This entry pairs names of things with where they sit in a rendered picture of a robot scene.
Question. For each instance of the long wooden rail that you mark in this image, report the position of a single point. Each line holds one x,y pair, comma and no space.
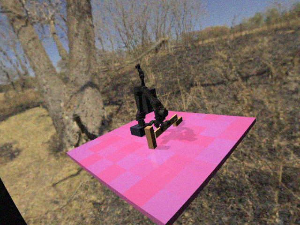
158,131

